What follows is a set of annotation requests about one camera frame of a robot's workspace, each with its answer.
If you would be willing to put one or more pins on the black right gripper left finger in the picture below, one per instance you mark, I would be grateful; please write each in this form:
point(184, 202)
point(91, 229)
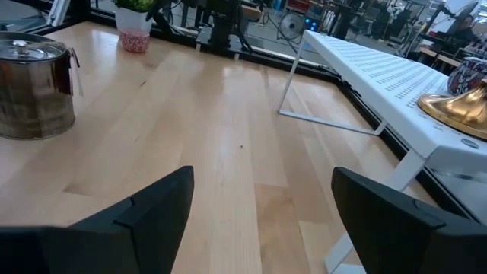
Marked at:
point(114, 243)

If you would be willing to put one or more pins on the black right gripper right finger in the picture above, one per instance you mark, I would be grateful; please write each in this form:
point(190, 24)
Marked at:
point(399, 236)

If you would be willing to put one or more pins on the gold candlestick holder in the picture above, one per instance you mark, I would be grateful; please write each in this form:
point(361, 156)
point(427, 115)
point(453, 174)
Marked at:
point(460, 110)

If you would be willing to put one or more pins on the silver candle tin with tag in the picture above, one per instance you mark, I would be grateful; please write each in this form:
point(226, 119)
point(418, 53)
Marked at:
point(34, 106)

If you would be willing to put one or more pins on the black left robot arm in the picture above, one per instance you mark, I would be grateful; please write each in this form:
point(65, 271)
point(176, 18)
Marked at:
point(222, 23)

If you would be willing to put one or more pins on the white perforated metal shelf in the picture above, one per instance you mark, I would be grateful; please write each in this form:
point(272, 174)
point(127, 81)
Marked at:
point(380, 76)

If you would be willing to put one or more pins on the person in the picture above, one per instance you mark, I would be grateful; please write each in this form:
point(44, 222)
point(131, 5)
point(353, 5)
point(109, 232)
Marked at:
point(466, 24)

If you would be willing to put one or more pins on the green plant in white pot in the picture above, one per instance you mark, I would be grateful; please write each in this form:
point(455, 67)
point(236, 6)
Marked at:
point(133, 21)

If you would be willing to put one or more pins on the black computer tower with lights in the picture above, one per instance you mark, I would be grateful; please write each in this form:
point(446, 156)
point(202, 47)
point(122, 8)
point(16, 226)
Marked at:
point(311, 24)

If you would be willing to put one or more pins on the round floor fan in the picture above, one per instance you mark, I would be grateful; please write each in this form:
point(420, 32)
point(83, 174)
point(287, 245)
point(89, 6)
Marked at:
point(292, 26)

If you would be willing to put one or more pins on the white metal bracket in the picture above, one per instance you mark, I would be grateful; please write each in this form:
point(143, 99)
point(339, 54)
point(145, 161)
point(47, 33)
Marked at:
point(59, 13)

